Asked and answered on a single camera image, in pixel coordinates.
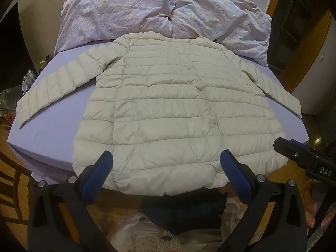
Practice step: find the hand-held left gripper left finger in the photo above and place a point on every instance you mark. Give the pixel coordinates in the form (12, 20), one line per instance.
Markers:
(97, 179)

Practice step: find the bed with lavender sheet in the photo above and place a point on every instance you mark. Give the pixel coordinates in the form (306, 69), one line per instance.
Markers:
(57, 120)

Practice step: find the cream puffer jacket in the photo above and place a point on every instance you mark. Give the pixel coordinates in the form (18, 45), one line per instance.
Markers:
(170, 110)

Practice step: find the dark glass door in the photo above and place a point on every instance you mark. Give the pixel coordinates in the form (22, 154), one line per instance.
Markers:
(294, 18)

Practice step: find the wooden door frame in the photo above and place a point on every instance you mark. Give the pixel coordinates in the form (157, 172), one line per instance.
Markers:
(312, 44)

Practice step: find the dark blue cloth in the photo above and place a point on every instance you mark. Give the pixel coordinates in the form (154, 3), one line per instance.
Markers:
(183, 212)

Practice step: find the person's right hand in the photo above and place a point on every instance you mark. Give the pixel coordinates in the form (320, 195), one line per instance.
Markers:
(312, 215)

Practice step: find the small yellow item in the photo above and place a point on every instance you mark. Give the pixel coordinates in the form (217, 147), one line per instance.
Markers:
(41, 65)

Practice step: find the floral duvet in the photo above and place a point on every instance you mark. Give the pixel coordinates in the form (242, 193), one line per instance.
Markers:
(118, 10)

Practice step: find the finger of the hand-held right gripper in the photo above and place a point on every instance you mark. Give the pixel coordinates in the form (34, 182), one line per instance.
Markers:
(291, 151)

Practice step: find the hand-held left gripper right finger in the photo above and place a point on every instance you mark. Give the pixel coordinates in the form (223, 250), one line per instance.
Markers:
(234, 176)

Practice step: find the wooden chair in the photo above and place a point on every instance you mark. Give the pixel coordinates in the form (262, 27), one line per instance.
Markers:
(15, 178)

